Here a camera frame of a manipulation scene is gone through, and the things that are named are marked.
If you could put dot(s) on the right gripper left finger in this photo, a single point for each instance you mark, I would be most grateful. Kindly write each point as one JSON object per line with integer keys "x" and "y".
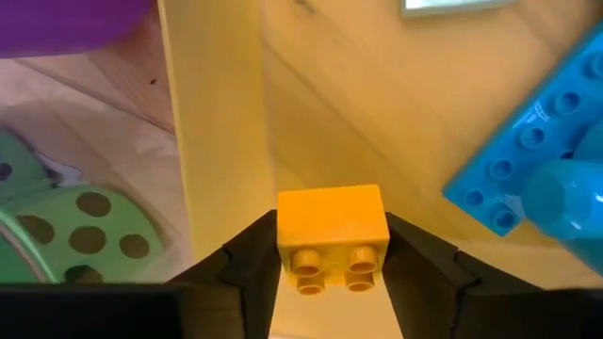
{"x": 235, "y": 292}

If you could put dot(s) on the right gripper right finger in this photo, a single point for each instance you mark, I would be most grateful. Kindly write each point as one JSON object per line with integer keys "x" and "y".
{"x": 433, "y": 292}

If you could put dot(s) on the small orange toy brick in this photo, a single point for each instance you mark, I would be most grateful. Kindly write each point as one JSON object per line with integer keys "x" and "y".
{"x": 333, "y": 221}

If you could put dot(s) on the blue studded brick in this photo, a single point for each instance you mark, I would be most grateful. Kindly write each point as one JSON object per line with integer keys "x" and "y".
{"x": 532, "y": 122}

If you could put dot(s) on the yellow translucent tray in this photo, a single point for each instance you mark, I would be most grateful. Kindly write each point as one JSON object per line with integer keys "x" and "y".
{"x": 330, "y": 94}

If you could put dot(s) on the purple plastic bucket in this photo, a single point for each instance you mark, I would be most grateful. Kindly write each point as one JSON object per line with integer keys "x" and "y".
{"x": 61, "y": 23}

